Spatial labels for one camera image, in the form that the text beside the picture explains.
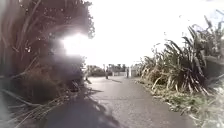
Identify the dark bollard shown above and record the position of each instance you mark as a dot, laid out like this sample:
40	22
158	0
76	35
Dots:
106	75

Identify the dry fallen leaves verge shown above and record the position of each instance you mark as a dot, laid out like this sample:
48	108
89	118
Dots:
30	110

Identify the tall dark bushes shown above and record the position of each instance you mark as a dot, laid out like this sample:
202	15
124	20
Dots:
36	50

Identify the grass verge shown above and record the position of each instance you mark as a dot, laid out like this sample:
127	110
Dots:
203	106

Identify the pale bollard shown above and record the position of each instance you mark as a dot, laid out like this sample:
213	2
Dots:
127	73

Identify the flax bushes with long leaves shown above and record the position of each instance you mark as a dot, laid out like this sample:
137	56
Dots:
186	63

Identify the grey asphalt path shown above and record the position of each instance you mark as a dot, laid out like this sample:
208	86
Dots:
123	103

